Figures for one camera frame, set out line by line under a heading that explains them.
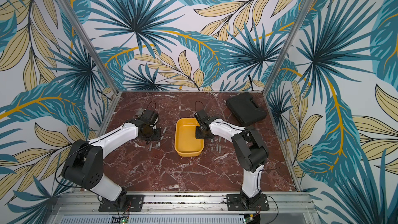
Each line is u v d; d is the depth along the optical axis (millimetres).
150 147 901
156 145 924
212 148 912
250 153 494
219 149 916
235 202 732
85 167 439
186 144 983
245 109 1046
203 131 798
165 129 972
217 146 922
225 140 598
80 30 838
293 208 751
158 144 922
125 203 682
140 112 1042
